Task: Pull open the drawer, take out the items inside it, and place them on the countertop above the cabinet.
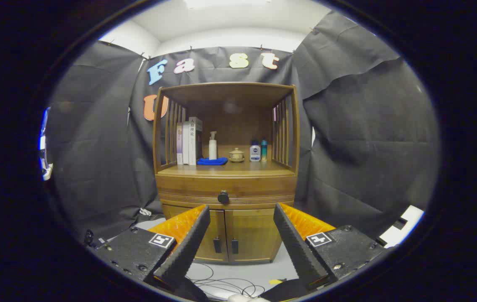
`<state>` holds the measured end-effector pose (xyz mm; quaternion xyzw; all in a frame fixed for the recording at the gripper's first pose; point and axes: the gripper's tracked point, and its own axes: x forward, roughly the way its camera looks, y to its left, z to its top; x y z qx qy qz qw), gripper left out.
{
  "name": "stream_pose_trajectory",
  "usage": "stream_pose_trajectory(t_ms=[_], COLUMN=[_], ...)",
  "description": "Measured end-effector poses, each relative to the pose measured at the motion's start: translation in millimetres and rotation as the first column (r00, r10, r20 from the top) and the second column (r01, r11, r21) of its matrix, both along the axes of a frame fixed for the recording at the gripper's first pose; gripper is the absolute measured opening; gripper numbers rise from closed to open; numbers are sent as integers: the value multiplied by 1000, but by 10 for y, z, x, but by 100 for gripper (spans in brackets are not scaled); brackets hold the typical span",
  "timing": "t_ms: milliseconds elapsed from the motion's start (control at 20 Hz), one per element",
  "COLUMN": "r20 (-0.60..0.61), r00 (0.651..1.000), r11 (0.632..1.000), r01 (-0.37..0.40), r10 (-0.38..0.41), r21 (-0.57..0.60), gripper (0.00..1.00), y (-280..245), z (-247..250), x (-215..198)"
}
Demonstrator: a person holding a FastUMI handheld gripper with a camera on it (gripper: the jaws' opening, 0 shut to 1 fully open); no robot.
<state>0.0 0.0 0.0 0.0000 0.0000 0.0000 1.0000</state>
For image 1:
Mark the black electronics box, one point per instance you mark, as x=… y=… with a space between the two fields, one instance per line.
x=89 y=237

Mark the white and blue object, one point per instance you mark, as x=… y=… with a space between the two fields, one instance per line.
x=45 y=167

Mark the pale purple book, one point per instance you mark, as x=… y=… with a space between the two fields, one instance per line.
x=179 y=144

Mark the beige lidded tea bowl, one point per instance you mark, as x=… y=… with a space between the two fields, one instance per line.
x=236 y=156

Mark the teal bottle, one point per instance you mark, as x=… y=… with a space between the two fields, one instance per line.
x=264 y=151

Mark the white lotion bottle blue cap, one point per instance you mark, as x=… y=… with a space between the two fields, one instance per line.
x=255 y=153

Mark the wooden countertop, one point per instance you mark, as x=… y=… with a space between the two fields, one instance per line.
x=255 y=167

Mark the wooden cabinet door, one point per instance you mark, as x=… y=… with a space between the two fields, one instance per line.
x=217 y=222
x=251 y=235

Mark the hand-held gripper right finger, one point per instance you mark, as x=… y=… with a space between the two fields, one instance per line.
x=297 y=247

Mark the black round drawer knob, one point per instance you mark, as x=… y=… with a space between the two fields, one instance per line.
x=223 y=197

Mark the white panel with black marks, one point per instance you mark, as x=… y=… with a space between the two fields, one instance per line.
x=410 y=218

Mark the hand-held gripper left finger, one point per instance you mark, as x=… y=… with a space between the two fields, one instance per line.
x=188 y=247

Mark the wooden drawer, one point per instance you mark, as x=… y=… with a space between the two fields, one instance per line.
x=188 y=188

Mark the yellow tape piece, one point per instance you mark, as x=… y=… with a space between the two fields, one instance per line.
x=276 y=281

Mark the wooden cabinet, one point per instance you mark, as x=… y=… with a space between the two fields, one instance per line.
x=238 y=94

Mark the white book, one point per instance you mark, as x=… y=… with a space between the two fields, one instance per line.
x=185 y=144

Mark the grey book with dark cover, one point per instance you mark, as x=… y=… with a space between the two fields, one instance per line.
x=193 y=142

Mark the blue folded cloth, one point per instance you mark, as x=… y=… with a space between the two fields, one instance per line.
x=212 y=161

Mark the black backdrop cloth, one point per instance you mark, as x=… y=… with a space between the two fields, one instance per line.
x=368 y=126

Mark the white pump bottle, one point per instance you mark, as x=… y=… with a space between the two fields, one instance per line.
x=212 y=149

